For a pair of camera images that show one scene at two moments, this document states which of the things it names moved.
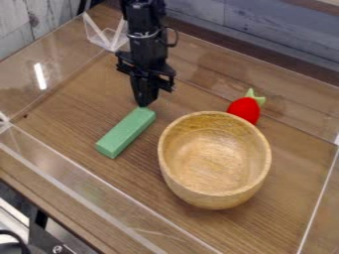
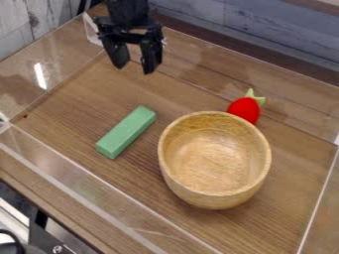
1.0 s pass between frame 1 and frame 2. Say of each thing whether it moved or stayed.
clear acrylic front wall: stayed
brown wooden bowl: stayed
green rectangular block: stayed
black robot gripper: moved
